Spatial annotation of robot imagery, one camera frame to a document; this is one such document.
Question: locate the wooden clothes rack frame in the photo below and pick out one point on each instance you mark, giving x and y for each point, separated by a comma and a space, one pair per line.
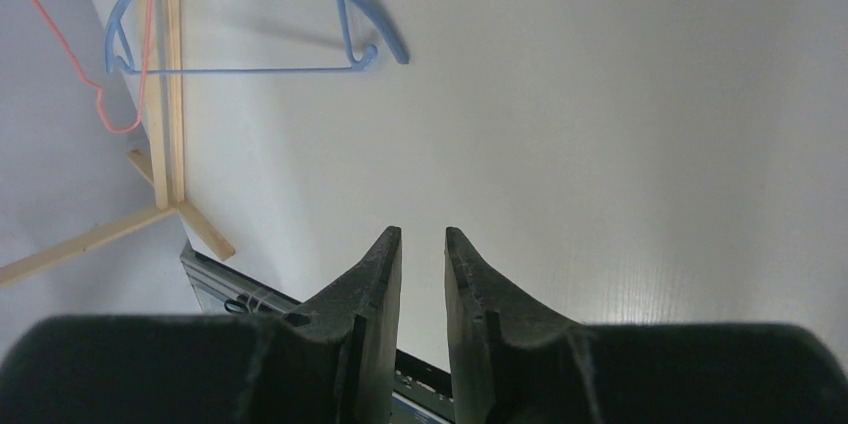
161, 112

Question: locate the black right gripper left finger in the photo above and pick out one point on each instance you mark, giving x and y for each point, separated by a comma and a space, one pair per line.
329, 360

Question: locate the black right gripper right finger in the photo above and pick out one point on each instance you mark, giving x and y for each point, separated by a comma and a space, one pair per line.
515, 360

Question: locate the pink notched hanger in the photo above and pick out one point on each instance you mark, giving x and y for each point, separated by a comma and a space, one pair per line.
83, 77

